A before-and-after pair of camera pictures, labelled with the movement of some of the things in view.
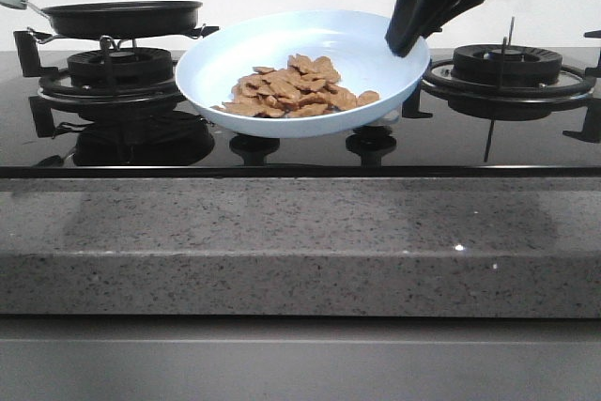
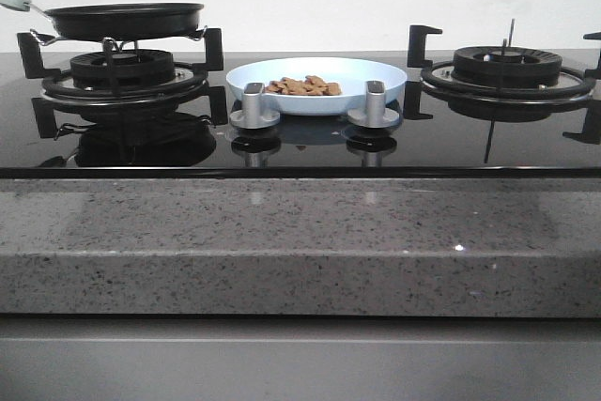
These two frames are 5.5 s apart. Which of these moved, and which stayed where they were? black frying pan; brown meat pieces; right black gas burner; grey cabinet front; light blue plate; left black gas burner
Moved: brown meat pieces; light blue plate
Stayed: grey cabinet front; right black gas burner; black frying pan; left black gas burner
